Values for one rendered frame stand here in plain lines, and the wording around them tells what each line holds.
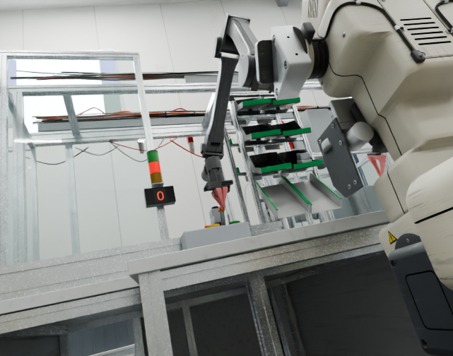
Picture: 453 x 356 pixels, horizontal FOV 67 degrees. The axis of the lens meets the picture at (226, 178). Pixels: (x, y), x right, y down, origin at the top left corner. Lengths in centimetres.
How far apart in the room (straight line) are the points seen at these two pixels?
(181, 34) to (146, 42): 68
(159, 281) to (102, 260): 35
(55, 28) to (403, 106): 673
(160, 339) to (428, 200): 55
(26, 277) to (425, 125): 101
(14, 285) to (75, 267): 15
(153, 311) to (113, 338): 233
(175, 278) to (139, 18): 657
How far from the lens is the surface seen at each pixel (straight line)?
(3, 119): 168
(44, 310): 101
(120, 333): 308
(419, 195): 39
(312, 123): 260
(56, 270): 108
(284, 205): 140
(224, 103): 125
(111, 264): 107
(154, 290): 75
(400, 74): 69
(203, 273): 77
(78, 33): 698
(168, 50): 659
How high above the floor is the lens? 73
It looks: 20 degrees up
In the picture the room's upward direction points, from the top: 14 degrees counter-clockwise
